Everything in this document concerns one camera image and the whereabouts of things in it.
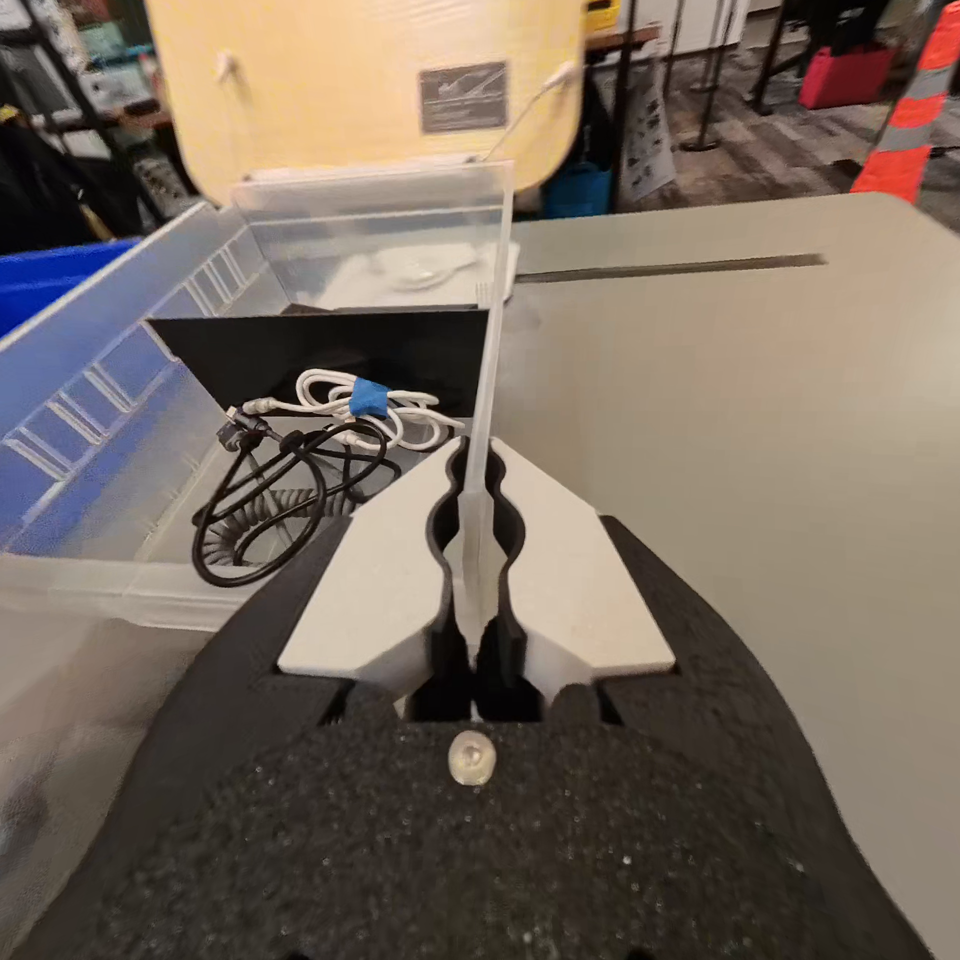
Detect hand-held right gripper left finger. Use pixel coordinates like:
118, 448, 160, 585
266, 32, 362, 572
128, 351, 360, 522
277, 436, 470, 708

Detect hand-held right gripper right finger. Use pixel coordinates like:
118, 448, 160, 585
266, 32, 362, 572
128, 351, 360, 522
486, 438, 678, 697

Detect grey usb cable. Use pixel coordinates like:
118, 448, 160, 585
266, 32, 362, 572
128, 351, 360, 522
196, 487, 354, 567

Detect black usb cable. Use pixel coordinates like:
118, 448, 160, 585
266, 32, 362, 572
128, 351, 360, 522
191, 408, 402, 588

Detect white usb cable blue tape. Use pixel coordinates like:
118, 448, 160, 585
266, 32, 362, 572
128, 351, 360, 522
241, 369, 468, 453

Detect clear plastic bin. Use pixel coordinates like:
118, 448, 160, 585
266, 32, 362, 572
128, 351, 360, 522
0, 159, 520, 886

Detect blue plastic bin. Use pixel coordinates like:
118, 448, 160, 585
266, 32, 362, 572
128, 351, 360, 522
0, 238, 144, 339

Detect black divider panel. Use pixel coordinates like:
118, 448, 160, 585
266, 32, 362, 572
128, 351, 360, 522
146, 309, 490, 421

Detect grey perforated panel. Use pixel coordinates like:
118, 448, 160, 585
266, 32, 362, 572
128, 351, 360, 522
618, 67, 680, 204

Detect black sign pole stand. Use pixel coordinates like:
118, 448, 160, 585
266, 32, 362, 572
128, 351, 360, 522
678, 0, 740, 153

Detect wooden book stand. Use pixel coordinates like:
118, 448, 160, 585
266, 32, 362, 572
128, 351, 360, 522
142, 0, 588, 310

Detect brown wooden table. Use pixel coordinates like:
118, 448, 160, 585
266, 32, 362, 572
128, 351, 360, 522
585, 22, 661, 55

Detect red crate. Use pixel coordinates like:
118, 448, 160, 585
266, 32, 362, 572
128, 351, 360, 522
798, 45, 897, 110

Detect orange traffic cone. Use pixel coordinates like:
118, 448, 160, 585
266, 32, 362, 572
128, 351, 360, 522
851, 0, 960, 205

